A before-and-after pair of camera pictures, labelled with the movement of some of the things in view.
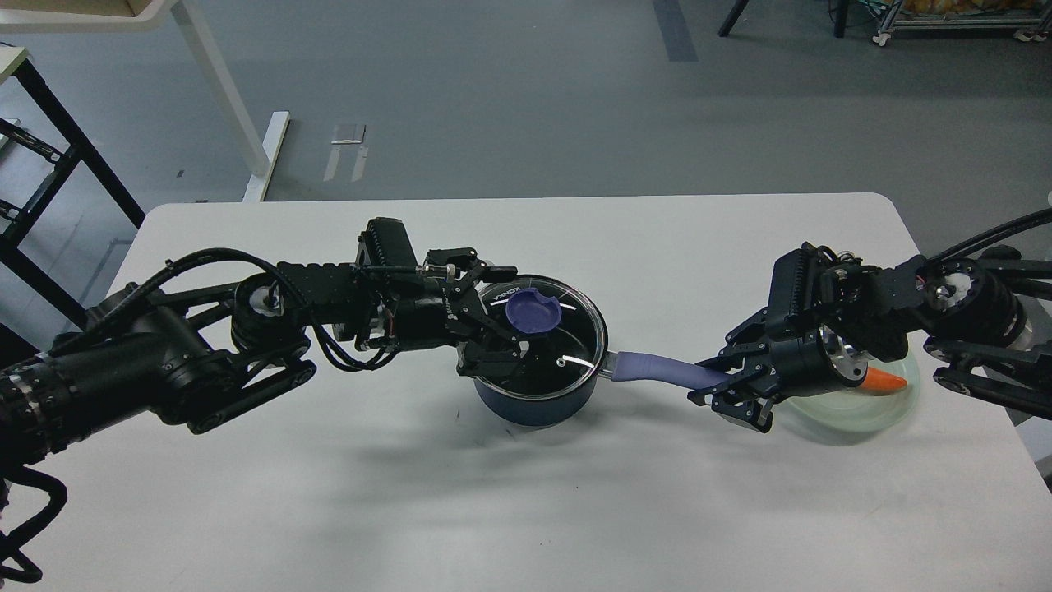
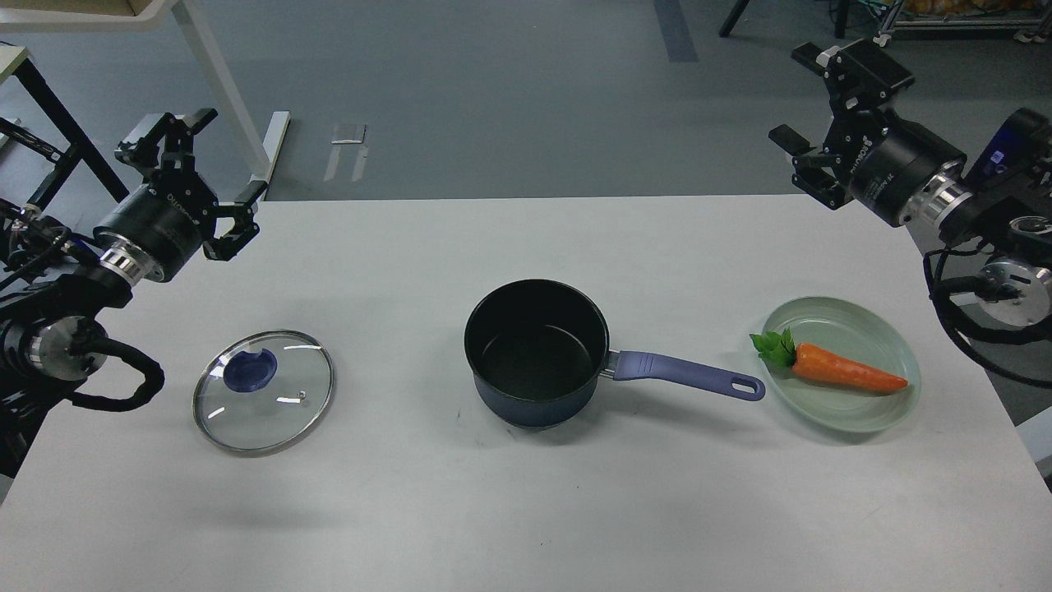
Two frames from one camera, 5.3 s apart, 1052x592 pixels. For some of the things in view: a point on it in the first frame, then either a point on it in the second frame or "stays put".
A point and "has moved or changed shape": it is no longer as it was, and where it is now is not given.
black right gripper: (797, 366) -> (890, 159)
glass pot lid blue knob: (560, 326) has moved or changed shape
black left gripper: (418, 315) -> (169, 218)
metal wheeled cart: (1037, 26) stays put
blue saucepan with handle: (560, 327) stays put
